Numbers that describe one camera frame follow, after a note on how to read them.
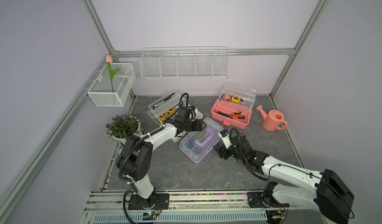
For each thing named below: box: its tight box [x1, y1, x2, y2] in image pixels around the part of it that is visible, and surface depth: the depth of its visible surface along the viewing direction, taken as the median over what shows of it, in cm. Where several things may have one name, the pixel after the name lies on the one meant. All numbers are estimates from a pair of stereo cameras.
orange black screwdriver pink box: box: [229, 112, 246, 120], surface depth 107 cm
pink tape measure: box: [223, 94, 232, 101], surface depth 110 cm
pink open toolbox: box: [210, 81, 257, 129], surface depth 110 cm
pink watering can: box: [256, 105, 288, 132], surface depth 98 cm
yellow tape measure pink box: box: [231, 96, 241, 104], surface depth 109 cm
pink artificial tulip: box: [105, 54, 120, 93], surface depth 87 cm
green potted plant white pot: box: [105, 114, 141, 148], surface depth 84 cm
